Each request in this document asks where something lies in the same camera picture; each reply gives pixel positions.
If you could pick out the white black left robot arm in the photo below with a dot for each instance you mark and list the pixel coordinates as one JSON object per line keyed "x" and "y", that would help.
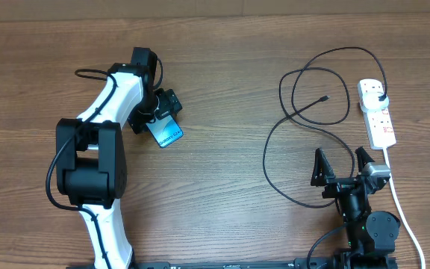
{"x": 89, "y": 171}

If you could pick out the white power strip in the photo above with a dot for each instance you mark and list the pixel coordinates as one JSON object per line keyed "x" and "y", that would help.
{"x": 379, "y": 125}

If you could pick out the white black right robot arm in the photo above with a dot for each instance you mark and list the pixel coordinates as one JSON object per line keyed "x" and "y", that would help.
{"x": 371, "y": 234}

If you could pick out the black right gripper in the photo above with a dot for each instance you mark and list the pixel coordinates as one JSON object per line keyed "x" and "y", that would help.
{"x": 321, "y": 175}

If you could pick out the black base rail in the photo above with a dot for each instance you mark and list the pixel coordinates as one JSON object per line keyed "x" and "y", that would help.
{"x": 237, "y": 265}

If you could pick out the white charger plug adapter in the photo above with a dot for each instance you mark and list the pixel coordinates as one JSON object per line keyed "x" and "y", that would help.
{"x": 374, "y": 101}

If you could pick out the Samsung Galaxy smartphone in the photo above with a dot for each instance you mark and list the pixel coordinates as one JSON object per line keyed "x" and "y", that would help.
{"x": 165, "y": 131}

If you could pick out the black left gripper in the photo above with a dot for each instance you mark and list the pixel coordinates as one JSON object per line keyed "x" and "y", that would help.
{"x": 169, "y": 102}

